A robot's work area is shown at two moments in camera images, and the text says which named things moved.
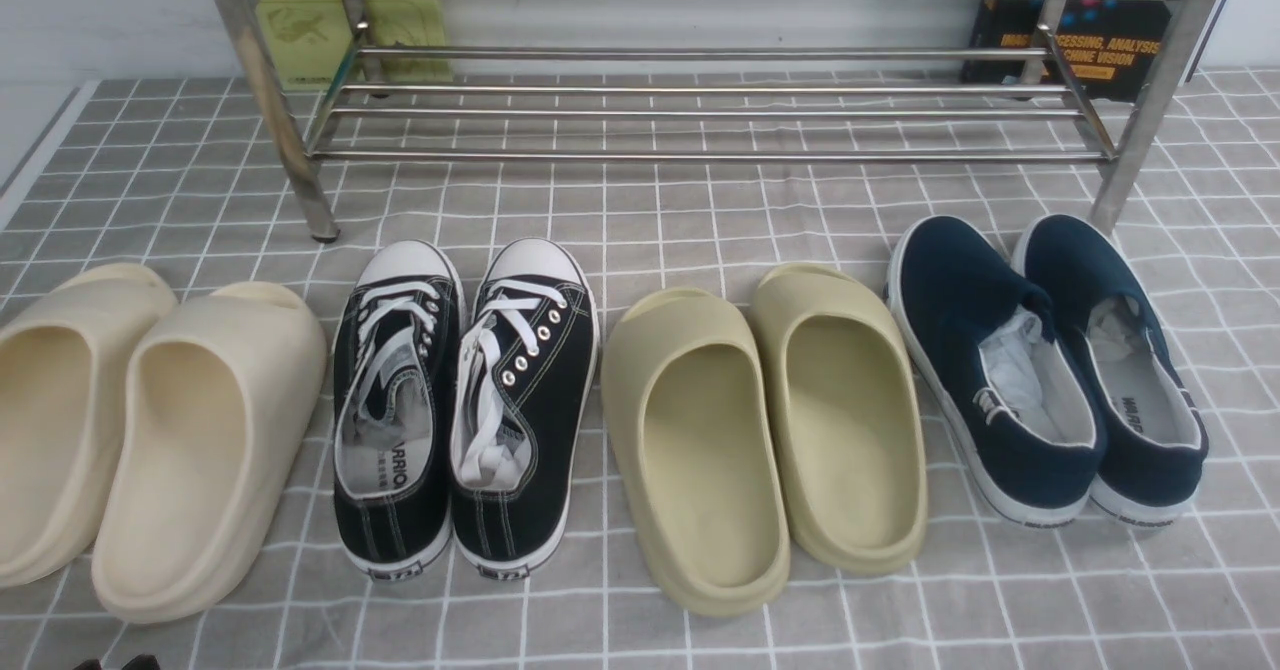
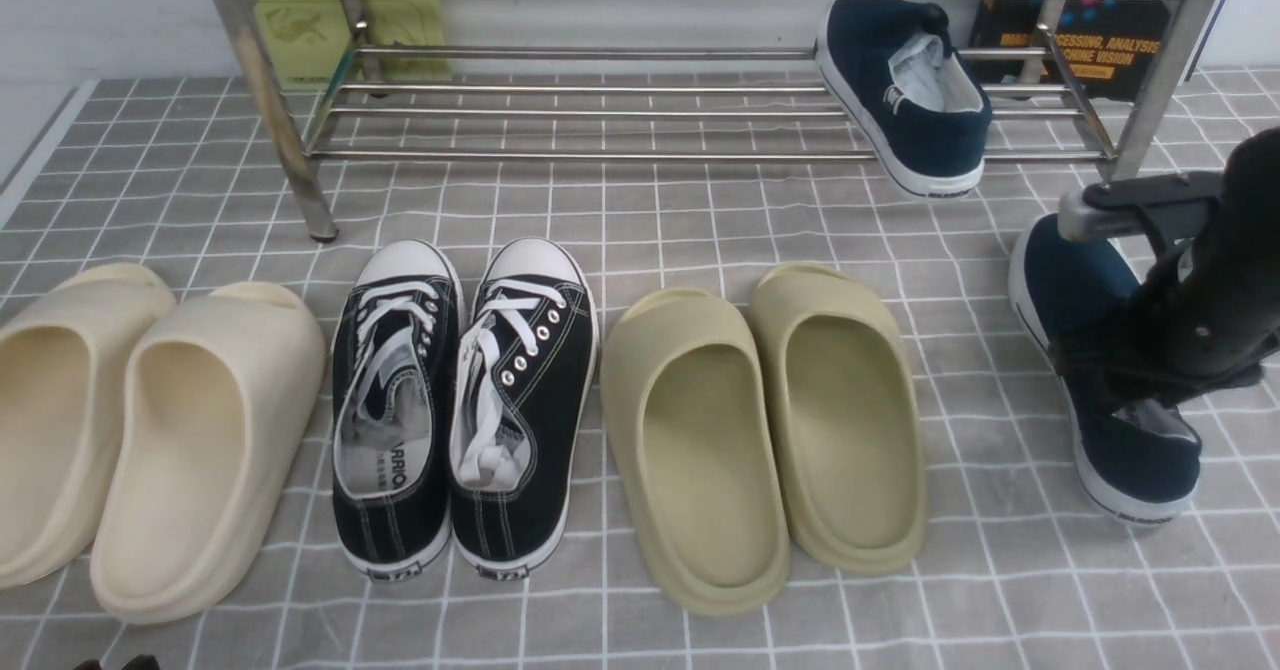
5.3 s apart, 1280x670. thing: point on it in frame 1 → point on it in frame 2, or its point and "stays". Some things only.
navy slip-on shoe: (1008, 407) → (921, 112)
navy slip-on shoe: (1139, 387) stays
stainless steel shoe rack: (720, 55) stays
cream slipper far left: (63, 369) stays
